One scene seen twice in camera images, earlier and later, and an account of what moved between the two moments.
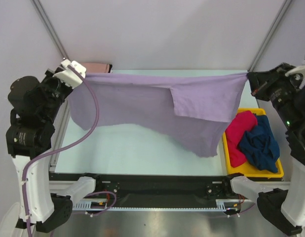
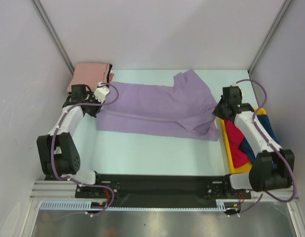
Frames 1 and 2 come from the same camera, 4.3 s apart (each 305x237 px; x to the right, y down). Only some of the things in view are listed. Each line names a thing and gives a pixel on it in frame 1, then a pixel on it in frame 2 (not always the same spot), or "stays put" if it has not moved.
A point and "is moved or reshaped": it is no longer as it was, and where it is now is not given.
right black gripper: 258,81 → 216,111
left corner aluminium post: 47,23 stays put
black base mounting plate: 137,190 stays put
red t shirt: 243,122 stays put
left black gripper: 49,76 → 94,113
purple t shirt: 196,108 is moved or reshaped
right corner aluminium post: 285,6 stays put
